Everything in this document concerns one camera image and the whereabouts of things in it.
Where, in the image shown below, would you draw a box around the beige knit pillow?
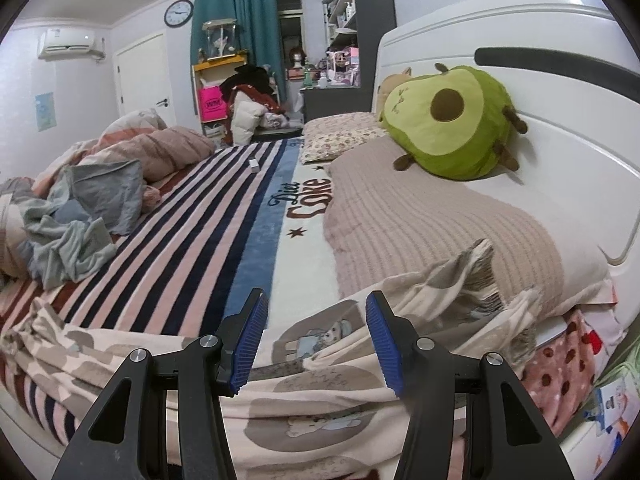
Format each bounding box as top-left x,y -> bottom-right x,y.
322,135 -> 616,311

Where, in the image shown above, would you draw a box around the teal curtain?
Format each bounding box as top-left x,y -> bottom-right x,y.
190,0 -> 288,106

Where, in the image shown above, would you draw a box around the white bed headboard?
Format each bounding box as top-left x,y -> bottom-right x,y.
372,0 -> 640,321

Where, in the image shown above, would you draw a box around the wall shelf with bottles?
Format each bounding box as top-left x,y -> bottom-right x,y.
320,0 -> 361,53

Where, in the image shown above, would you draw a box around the black garment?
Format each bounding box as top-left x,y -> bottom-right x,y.
220,64 -> 273,101

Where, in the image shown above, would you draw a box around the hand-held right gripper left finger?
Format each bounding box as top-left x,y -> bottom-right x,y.
52,287 -> 271,480

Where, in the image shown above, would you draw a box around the brown plush toy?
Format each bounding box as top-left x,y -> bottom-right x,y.
377,66 -> 413,111

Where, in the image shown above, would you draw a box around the pale teal garment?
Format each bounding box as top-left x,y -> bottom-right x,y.
21,199 -> 119,291

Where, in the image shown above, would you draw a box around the striped printed blanket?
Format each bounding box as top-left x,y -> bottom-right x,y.
0,137 -> 341,461

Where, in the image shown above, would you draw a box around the pink doll boxes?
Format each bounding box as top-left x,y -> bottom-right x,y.
325,47 -> 361,86

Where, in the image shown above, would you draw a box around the dark grey dresser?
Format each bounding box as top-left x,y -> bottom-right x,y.
299,85 -> 376,123

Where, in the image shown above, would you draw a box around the pink striped quilt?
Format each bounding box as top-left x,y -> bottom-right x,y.
0,108 -> 217,281

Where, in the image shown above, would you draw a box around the white air conditioner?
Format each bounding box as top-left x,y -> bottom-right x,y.
37,28 -> 107,61

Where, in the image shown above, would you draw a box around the white door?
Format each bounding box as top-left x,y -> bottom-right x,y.
114,32 -> 173,123

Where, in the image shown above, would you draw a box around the glass display case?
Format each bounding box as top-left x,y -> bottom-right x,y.
201,19 -> 237,61

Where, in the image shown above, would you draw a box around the round wall clock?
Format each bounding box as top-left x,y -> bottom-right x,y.
164,0 -> 194,28

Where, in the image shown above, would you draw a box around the pink bag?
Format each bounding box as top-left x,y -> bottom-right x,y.
197,86 -> 224,123

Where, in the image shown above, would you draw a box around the white puffer jacket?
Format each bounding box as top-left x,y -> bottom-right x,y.
227,91 -> 273,147

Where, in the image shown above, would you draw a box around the cream printed pants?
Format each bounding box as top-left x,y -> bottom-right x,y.
0,238 -> 543,480

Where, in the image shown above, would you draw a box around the pink dotted cloth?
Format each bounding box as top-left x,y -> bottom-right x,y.
520,310 -> 606,426

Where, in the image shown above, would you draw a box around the blue wall poster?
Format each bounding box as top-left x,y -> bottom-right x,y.
35,91 -> 57,132

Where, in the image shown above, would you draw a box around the green avocado plush toy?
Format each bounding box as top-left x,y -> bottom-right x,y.
377,63 -> 528,182

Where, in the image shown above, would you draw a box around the yellow shelf rack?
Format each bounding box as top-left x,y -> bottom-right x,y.
191,55 -> 251,136

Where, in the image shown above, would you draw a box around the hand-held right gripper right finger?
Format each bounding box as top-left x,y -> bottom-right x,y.
365,290 -> 576,480

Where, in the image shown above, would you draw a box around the printed paper package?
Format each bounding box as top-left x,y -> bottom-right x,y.
585,375 -> 636,436

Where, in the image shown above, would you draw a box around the grey blue garment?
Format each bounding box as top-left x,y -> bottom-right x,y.
62,160 -> 147,237

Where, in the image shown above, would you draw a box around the red printed garment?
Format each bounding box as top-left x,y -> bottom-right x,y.
231,85 -> 286,116

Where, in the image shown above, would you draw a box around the floral pillow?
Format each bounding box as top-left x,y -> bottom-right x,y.
300,112 -> 391,165

